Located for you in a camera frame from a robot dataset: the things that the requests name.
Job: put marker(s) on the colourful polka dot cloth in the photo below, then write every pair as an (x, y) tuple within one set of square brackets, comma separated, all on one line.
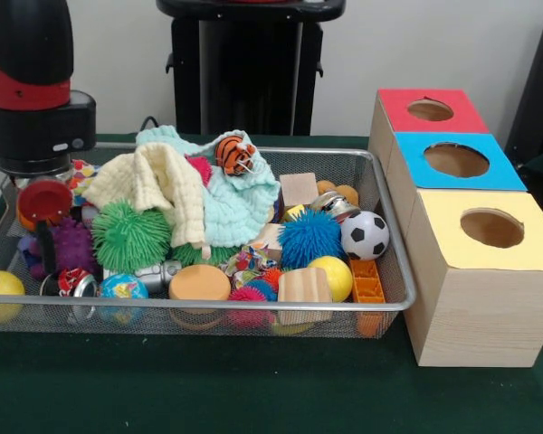
[(81, 176)]

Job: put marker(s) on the mint green waffle cloth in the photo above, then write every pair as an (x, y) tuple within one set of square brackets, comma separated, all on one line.
[(235, 212)]

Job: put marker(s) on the plain wooden cube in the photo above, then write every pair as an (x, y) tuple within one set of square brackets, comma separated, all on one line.
[(269, 235)]

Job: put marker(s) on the shallow clear mesh bin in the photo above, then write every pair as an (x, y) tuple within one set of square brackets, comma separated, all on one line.
[(140, 323)]

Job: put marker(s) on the small soccer ball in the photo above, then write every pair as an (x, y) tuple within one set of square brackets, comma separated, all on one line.
[(364, 235)]

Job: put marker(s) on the blue globe ball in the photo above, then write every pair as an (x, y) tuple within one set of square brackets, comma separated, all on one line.
[(122, 287)]

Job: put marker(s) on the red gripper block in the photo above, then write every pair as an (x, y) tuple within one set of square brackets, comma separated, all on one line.
[(45, 201)]

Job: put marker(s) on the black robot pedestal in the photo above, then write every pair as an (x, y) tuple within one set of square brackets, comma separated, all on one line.
[(235, 81)]

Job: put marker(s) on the black chair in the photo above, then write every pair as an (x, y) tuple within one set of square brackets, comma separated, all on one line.
[(538, 90)]

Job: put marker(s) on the large blue spiky ball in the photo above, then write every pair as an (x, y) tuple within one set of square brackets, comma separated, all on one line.
[(307, 237)]

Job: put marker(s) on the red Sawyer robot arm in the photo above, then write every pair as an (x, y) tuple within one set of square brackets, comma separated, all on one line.
[(31, 90)]

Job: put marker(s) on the cream waffle cloth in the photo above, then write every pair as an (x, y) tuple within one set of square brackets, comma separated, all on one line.
[(163, 181)]

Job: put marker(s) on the purple spiky toy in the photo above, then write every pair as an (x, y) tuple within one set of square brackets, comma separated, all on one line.
[(74, 248)]

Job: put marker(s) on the yellow smiley ball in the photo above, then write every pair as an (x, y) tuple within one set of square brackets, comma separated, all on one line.
[(0, 285)]

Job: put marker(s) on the yellow tennis ball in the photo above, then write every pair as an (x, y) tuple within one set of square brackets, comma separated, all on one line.
[(335, 278)]

